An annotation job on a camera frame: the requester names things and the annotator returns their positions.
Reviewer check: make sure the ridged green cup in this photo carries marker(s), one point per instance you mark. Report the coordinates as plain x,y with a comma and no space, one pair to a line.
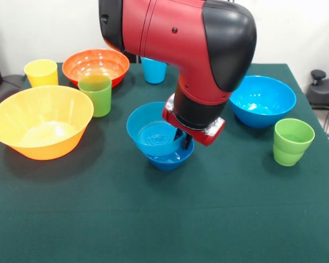
288,156

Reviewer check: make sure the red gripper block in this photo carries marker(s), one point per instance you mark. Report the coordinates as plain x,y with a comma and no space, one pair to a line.
205,138

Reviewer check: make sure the small dark blue bowl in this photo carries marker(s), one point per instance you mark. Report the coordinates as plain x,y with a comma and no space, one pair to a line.
167,164

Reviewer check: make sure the large blue bowl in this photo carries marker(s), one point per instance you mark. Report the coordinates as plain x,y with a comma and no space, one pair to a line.
263,109

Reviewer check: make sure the red-orange bowl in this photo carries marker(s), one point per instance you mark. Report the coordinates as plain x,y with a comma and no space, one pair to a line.
93,60

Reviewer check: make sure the yellow cup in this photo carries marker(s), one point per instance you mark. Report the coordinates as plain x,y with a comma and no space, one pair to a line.
41,75

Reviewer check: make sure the light blue cup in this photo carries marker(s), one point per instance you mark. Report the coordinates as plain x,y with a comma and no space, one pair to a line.
153,72

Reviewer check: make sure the dark green tablecloth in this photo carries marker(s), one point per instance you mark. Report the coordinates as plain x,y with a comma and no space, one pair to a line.
164,205

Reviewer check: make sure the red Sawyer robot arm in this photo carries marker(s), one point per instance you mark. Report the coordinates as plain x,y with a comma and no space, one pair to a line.
175,38

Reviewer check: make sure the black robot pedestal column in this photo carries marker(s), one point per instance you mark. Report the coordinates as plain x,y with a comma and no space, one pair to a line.
133,58

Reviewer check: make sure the small light blue bowl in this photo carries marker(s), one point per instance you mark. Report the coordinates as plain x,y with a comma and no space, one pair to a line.
142,120

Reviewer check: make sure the large yellow-orange bowl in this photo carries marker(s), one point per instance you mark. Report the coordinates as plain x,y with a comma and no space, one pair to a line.
44,148

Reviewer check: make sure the grey black stand base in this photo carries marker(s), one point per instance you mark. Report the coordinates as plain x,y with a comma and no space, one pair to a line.
320,93
5,82

